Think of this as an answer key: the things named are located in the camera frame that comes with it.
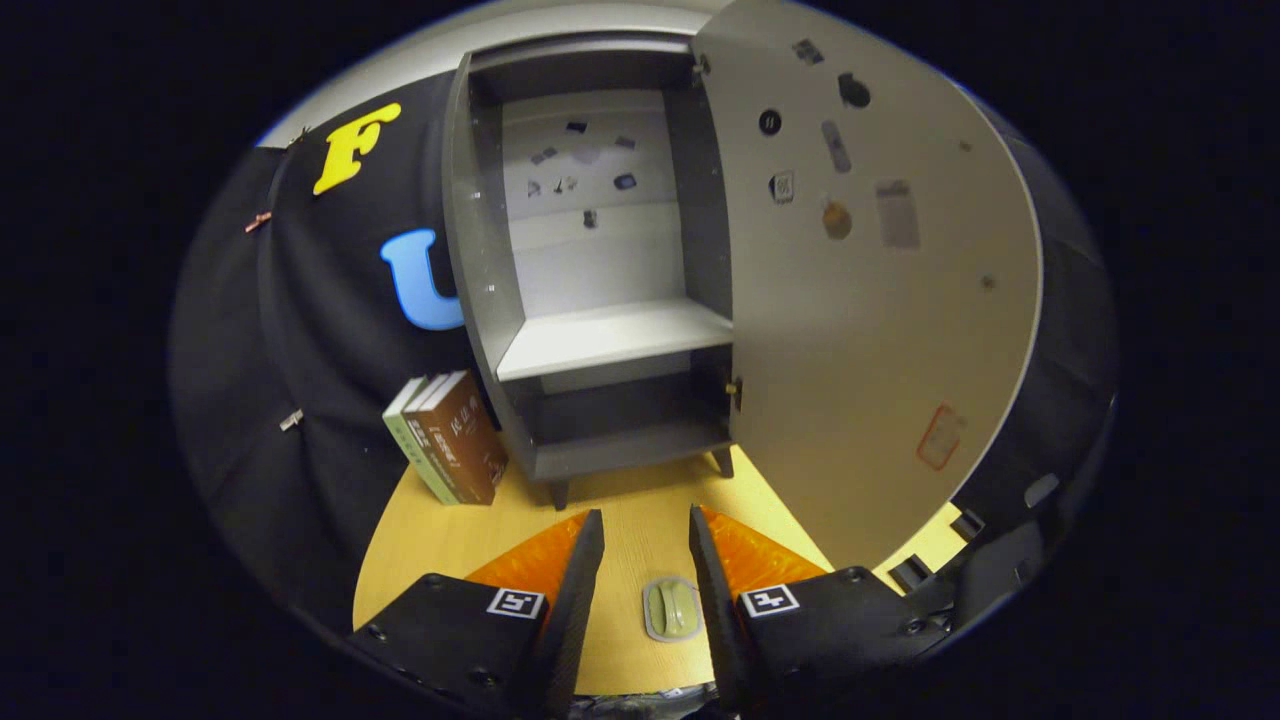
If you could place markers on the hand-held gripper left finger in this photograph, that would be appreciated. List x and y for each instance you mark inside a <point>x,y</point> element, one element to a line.
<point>575,610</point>

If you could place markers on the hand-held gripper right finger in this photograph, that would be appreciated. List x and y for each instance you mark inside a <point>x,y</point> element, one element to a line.
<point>712,610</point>

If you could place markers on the pale green oval object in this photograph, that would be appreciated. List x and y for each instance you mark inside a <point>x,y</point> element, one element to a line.
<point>670,608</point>

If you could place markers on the beige cabinet door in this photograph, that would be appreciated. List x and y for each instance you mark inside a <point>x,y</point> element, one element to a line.
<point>850,350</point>

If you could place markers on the brown book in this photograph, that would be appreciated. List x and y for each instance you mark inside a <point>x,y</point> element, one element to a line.
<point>465,440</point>

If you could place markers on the white cabinet shelf board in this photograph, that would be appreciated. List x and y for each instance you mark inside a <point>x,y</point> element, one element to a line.
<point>610,335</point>

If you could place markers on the white cloth clip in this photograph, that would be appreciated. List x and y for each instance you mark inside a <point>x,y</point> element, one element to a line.
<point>291,420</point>

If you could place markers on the grey cabinet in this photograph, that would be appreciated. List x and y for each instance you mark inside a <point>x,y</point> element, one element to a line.
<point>480,250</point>

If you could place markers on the black backdrop cloth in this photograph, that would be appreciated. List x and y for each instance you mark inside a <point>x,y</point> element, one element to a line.
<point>260,350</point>

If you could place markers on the red cloth clip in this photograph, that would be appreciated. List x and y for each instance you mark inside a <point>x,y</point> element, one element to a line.
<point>258,221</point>

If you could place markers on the black cloth clip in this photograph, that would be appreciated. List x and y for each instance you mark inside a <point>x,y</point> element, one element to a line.
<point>297,135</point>

